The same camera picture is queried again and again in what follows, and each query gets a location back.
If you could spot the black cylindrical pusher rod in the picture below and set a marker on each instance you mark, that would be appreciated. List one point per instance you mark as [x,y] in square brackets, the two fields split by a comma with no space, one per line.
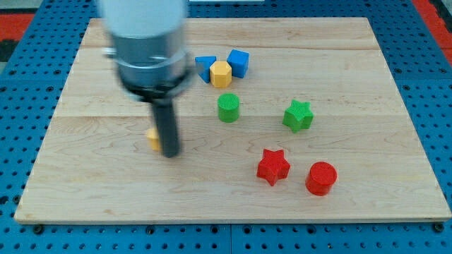
[166,123]

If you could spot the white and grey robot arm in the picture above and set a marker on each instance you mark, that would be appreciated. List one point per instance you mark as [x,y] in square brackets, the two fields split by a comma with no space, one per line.
[152,58]

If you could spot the red star block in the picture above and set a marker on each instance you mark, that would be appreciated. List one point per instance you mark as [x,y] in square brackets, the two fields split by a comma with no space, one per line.
[273,166]

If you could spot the green star block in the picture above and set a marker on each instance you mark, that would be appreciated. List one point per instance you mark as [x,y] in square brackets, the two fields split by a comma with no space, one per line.
[298,116]

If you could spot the small yellow block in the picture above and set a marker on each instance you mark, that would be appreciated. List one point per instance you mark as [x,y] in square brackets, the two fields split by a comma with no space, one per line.
[153,139]

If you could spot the blue triangle block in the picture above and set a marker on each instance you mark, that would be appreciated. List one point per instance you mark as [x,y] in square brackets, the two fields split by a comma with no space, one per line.
[203,64]

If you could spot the green cylinder block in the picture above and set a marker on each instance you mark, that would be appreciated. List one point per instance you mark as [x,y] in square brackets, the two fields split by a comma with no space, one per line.
[228,107]

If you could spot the yellow hexagon block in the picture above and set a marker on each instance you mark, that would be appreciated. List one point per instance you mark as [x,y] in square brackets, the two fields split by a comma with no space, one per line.
[220,74]

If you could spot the blue cube block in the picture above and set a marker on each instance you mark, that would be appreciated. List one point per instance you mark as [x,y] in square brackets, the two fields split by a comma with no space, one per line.
[239,62]

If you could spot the wooden board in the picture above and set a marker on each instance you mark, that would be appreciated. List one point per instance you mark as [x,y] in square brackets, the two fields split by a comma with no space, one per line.
[95,165]

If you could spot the red cylinder block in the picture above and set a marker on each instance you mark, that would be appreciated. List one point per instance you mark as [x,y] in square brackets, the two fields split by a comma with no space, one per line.
[321,178]

